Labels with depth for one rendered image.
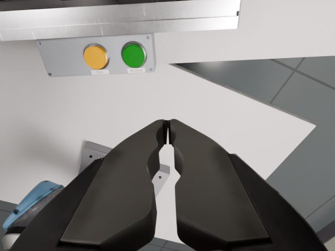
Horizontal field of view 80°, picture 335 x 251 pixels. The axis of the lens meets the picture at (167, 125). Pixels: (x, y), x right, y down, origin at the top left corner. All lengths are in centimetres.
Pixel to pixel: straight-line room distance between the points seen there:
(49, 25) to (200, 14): 26
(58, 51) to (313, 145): 193
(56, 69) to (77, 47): 6
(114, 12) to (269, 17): 32
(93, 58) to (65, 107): 24
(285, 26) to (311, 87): 122
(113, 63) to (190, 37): 18
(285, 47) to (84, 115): 52
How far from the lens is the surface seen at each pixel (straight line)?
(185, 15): 39
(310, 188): 244
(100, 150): 62
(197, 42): 49
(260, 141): 65
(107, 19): 40
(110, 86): 54
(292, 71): 162
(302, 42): 57
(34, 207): 51
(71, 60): 43
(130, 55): 38
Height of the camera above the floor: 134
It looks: 58 degrees down
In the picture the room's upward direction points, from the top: 179 degrees counter-clockwise
